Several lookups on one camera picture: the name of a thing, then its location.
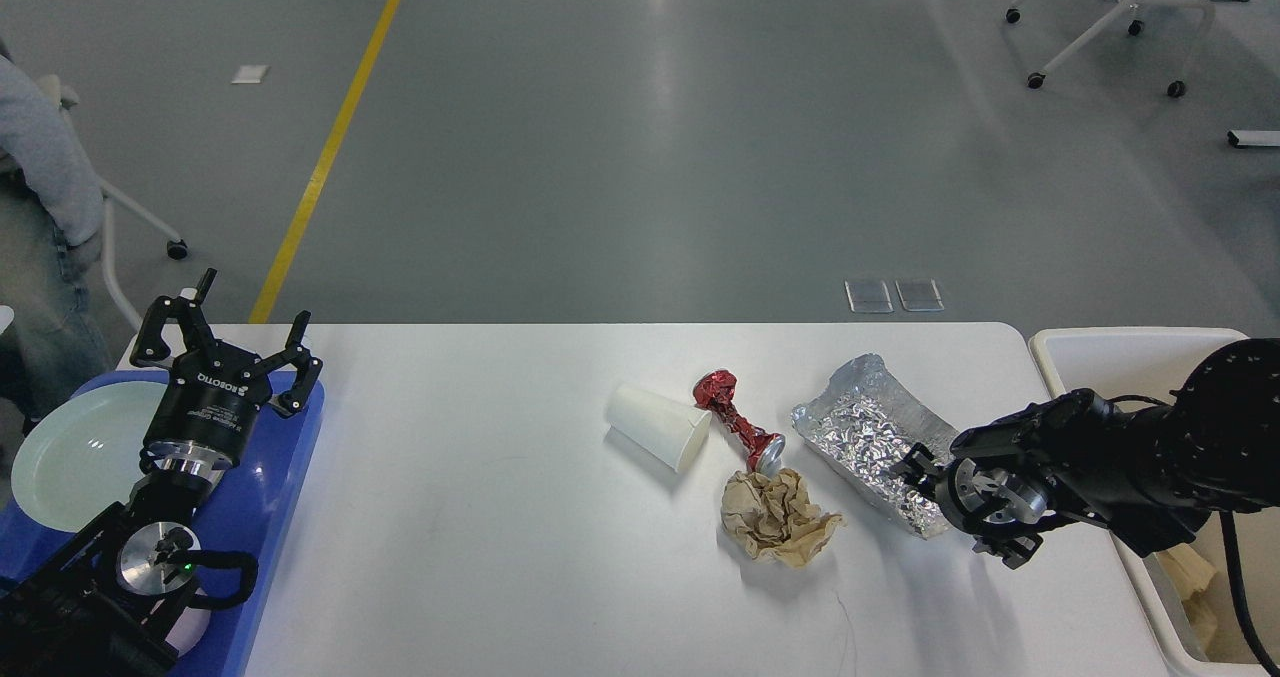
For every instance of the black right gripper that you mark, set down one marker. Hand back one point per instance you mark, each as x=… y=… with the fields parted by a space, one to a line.
x=956 y=495

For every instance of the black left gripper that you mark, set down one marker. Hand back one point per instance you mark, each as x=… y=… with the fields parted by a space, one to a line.
x=212 y=412

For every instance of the aluminium foil sheet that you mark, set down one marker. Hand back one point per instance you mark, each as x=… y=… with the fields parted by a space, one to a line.
x=862 y=425

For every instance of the mint green plate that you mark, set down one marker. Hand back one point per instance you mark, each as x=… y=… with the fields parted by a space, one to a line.
x=85 y=455

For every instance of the pink mug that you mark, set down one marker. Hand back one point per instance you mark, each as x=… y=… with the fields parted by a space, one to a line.
x=189 y=629

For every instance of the brown paper bag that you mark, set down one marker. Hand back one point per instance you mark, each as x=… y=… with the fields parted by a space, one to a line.
x=1189 y=573

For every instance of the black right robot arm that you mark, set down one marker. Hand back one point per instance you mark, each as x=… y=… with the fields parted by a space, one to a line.
x=1151 y=478

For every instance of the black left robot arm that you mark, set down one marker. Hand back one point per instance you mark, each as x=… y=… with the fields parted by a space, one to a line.
x=105 y=602

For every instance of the white chair left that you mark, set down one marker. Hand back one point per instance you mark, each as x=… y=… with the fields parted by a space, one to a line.
x=177 y=249

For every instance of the seated person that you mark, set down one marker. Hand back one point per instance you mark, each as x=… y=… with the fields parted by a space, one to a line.
x=52 y=214

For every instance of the crumpled brown paper ball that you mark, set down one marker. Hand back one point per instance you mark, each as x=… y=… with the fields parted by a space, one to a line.
x=773 y=518

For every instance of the beige plastic bin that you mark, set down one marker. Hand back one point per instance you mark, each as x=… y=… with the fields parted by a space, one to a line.
x=1154 y=361

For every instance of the crushed red can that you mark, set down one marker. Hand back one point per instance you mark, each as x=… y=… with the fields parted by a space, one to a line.
x=715 y=392

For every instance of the white paper cup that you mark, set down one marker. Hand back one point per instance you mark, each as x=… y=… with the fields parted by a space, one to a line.
x=673 y=432

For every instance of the white floor bar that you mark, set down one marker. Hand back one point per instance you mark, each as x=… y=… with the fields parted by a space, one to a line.
x=1250 y=139

